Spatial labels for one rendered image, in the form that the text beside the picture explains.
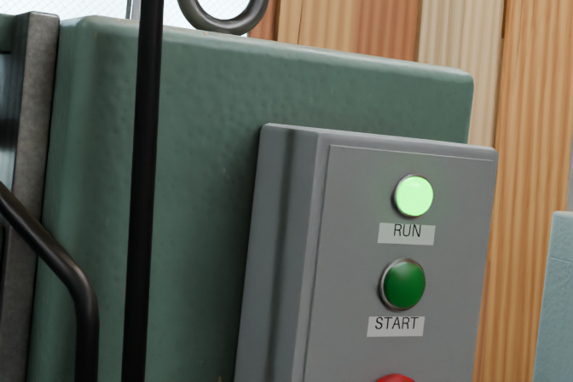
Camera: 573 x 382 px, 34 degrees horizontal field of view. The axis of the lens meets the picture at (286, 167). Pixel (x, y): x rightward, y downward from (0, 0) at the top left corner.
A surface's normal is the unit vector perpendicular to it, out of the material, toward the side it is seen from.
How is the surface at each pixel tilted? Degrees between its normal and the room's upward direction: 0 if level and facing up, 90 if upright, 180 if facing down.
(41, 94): 90
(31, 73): 90
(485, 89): 87
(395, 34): 87
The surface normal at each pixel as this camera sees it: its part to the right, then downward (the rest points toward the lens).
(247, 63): 0.45, 0.10
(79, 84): -0.31, 0.02
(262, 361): -0.89, -0.07
